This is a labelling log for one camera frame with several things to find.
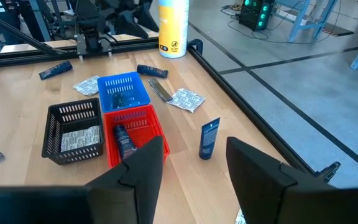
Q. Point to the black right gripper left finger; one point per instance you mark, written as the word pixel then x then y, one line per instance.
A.
pixel 129 193

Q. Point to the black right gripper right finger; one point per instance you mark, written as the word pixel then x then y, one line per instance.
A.
pixel 259 186

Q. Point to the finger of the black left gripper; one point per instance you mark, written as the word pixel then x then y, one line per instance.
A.
pixel 148 17
pixel 130 26

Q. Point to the black marker pen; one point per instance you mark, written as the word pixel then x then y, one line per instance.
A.
pixel 152 71

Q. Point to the dark blue toiletry tube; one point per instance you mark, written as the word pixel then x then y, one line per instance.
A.
pixel 123 141
pixel 208 140

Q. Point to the dark purple packet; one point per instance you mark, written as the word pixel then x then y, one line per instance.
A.
pixel 56 70

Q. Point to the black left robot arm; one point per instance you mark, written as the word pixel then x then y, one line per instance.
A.
pixel 89 18

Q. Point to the yellow white wipes canister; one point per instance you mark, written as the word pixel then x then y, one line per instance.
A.
pixel 172 28

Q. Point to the blue plastic basket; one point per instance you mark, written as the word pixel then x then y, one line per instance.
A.
pixel 138 96

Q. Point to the red plastic basket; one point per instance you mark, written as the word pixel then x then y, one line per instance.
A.
pixel 148 124

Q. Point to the black plastic basket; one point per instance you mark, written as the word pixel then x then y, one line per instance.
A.
pixel 50 130

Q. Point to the black computer green lights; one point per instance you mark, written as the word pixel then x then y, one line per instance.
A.
pixel 255 15

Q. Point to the black floor mat red stripe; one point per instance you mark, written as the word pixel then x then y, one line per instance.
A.
pixel 337 31

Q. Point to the black frame bracket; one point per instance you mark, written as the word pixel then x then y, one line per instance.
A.
pixel 329 170

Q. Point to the black aluminium table frame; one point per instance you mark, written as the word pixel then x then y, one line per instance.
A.
pixel 247 107

